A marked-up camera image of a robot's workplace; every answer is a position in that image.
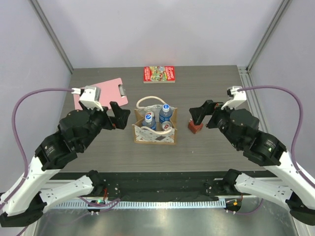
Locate red brown cube block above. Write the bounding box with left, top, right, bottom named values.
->
left=188, top=119, right=203, bottom=134

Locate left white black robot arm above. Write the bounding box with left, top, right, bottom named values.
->
left=0, top=102, right=130, bottom=227

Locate red book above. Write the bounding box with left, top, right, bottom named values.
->
left=143, top=66, right=176, bottom=84

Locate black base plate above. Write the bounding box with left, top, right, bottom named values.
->
left=49, top=171, right=284, bottom=201

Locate silver red bull can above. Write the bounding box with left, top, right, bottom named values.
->
left=161, top=121, right=173, bottom=131

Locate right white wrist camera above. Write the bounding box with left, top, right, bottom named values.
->
left=221, top=86, right=247, bottom=110

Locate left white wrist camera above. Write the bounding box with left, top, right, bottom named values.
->
left=72, top=86, right=103, bottom=111

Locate white slotted cable duct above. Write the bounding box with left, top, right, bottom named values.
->
left=53, top=199, right=226, bottom=210

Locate pink clipboard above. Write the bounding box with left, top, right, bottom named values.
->
left=73, top=77, right=129, bottom=111

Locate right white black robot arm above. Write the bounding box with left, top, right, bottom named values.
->
left=189, top=100, right=315, bottom=226

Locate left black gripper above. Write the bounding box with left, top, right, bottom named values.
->
left=80, top=101, right=131, bottom=150

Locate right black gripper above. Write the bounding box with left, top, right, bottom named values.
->
left=189, top=99, right=241, bottom=148

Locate water bottle blue label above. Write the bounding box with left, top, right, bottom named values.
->
left=159, top=104, right=173, bottom=124

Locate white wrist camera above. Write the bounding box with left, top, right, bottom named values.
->
left=72, top=86, right=103, bottom=111
left=221, top=86, right=247, bottom=110

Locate patterned canvas tote bag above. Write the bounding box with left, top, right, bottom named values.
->
left=132, top=96, right=178, bottom=145

